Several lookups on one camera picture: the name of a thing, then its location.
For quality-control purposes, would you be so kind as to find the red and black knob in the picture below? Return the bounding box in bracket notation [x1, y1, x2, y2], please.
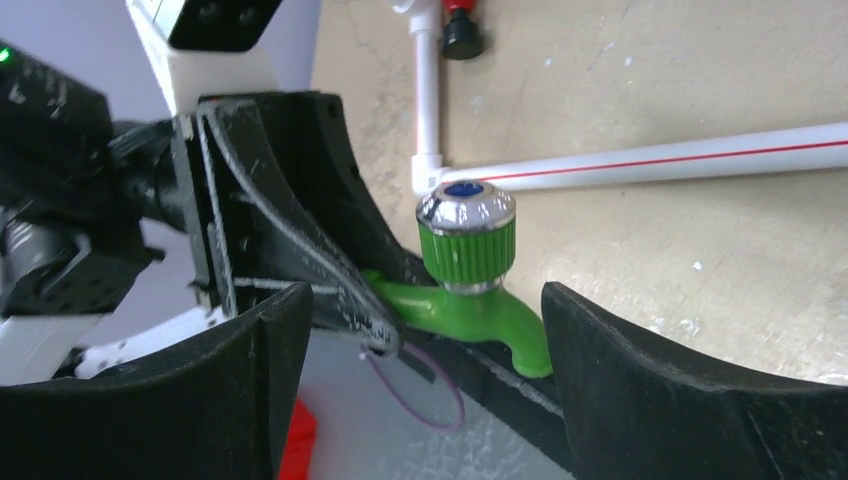
[441, 0, 484, 61]

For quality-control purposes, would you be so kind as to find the green water faucet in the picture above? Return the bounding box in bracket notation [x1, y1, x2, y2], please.
[365, 180, 553, 378]

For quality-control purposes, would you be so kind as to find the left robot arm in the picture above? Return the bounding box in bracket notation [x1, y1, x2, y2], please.
[1, 46, 433, 401]

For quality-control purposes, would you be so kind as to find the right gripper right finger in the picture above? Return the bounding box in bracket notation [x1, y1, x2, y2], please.
[542, 282, 847, 479]

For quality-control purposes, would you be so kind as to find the white PVC pipe frame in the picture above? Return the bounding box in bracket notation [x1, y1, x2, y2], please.
[391, 1, 847, 196]

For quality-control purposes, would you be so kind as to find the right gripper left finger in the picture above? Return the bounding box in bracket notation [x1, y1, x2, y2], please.
[1, 283, 313, 479]

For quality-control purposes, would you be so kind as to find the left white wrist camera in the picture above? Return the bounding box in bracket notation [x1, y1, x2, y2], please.
[125, 0, 282, 117]

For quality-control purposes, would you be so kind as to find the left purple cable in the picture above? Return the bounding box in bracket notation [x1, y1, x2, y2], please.
[360, 341, 466, 434]

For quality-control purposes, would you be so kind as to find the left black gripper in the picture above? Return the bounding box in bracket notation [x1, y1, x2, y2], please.
[172, 91, 435, 354]

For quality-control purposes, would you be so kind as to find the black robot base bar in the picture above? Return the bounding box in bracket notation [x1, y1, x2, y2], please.
[407, 330, 574, 473]

